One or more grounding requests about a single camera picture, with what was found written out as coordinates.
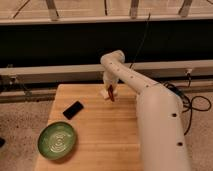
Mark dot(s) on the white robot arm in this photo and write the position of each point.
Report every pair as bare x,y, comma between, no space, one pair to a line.
158,109

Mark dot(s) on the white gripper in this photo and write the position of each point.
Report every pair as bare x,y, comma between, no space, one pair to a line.
110,79

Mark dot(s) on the red chili pepper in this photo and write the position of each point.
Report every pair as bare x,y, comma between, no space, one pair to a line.
110,93

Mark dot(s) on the green ceramic bowl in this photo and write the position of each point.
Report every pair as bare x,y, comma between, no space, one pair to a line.
57,140

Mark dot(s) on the black rectangular block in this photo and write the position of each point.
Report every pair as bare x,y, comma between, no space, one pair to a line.
72,110

